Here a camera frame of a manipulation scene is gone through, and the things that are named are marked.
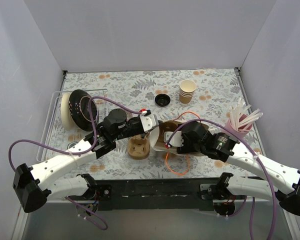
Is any brown cardboard cup carrier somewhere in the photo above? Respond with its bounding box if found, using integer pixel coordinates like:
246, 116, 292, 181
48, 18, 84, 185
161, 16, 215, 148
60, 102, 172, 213
127, 134, 150, 160

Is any beige paper takeout bag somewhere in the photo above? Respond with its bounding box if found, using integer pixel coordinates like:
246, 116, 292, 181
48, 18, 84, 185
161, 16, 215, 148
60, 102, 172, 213
149, 111, 216, 177

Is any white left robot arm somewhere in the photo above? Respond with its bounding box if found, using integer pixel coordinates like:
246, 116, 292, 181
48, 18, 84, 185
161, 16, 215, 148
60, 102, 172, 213
12, 108, 159, 213

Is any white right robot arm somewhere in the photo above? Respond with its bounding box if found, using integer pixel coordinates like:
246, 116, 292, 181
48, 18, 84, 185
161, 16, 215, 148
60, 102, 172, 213
166, 120, 300, 216

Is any floral table mat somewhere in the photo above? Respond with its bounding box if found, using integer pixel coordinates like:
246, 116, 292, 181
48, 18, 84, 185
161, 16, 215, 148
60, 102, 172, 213
38, 68, 272, 181

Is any black plastic cup lid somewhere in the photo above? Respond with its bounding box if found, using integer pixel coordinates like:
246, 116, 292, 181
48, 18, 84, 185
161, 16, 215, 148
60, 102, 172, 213
154, 93, 171, 107

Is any stack of brown paper cups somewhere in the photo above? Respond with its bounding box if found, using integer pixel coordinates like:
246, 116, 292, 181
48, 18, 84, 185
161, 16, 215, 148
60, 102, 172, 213
179, 79, 197, 104

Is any pink cup holder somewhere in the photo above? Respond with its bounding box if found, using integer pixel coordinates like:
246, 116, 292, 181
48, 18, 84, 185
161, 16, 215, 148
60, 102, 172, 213
224, 117, 252, 139

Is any black round plate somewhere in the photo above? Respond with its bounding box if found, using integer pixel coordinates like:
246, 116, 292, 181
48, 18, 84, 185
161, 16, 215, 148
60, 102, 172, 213
68, 89, 99, 132

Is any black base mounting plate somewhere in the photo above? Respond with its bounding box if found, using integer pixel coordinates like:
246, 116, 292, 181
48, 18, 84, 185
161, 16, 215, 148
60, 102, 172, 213
67, 177, 248, 211

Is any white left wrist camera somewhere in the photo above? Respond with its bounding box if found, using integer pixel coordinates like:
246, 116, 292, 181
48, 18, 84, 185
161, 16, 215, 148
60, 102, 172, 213
139, 109, 159, 133

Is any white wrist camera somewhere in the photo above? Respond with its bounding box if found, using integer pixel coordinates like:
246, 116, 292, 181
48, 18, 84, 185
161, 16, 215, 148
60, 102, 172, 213
163, 131, 184, 149
139, 109, 159, 133

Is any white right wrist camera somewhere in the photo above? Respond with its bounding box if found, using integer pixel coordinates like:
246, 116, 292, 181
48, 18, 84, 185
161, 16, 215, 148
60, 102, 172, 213
163, 131, 184, 149

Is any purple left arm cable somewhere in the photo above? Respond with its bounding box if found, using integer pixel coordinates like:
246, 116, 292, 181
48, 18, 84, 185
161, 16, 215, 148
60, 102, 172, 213
8, 95, 146, 231

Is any white wire dish rack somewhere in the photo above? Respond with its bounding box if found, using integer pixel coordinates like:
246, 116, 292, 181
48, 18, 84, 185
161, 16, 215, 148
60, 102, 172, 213
36, 88, 110, 162

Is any aluminium frame rail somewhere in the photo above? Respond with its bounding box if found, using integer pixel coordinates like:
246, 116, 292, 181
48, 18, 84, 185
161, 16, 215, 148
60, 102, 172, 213
9, 180, 300, 240

